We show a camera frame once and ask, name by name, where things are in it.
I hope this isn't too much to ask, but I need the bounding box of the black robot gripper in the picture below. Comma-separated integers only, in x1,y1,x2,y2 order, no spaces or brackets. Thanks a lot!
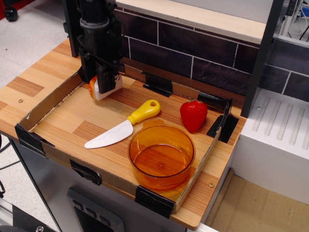
78,14,122,94

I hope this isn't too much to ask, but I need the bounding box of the white orange toy sushi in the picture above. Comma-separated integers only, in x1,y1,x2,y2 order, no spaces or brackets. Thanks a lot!
88,74,123,101

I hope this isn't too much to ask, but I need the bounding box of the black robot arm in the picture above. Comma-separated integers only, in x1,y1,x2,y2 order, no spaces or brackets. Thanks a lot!
77,0,122,100

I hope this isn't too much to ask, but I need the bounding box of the cardboard fence with black tape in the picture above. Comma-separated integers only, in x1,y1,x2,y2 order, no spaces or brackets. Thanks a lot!
15,65,239,217

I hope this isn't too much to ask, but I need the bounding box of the orange transparent plastic pot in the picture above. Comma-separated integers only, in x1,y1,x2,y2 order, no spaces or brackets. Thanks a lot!
128,119,196,190

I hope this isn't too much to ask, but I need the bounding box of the yellow white toy knife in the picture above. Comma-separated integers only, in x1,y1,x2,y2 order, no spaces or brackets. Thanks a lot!
84,100,161,149

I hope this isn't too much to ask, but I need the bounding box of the black caster wheel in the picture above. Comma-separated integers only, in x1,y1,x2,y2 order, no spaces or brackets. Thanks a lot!
4,6,18,22

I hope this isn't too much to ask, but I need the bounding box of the red toy strawberry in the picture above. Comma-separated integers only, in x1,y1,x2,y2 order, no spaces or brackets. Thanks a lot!
180,101,208,133

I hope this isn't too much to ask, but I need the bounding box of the light wood shelf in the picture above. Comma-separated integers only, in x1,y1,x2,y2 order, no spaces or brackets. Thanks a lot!
116,0,266,44

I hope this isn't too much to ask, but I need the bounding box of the grey oven control panel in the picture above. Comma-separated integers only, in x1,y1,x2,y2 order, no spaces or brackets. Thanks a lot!
67,188,125,232

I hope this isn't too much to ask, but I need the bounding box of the white ribbed sink drainboard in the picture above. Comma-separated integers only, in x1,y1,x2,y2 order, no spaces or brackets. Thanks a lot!
232,89,309,204

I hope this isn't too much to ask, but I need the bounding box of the dark grey right post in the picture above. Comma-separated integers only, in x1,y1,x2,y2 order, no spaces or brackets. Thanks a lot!
241,0,284,118

